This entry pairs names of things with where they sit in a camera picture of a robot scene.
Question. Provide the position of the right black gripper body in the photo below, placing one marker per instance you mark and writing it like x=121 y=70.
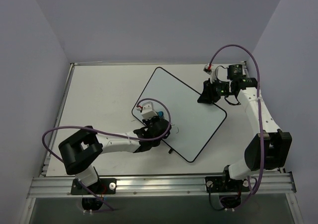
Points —
x=209 y=92

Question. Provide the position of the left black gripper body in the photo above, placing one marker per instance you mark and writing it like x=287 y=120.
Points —
x=158 y=125

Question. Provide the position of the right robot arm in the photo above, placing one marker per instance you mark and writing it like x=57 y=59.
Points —
x=269 y=146

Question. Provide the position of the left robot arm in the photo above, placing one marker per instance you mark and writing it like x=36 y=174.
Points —
x=82 y=148

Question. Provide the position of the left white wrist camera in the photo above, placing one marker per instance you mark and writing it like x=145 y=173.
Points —
x=147 y=110

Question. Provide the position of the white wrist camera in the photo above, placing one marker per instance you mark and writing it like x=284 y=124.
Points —
x=147 y=110
x=212 y=71

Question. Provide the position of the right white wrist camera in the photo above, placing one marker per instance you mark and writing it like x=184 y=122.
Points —
x=212 y=71

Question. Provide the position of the white whiteboard black frame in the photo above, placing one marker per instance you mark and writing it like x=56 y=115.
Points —
x=193 y=123

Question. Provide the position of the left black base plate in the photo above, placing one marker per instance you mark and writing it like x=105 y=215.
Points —
x=104 y=186

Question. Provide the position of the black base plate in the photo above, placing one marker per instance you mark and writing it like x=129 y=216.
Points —
x=104 y=186
x=218 y=184

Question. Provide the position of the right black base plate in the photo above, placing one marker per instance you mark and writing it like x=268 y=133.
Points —
x=218 y=184

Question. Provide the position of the aluminium front rail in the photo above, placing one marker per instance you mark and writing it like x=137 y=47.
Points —
x=154 y=186

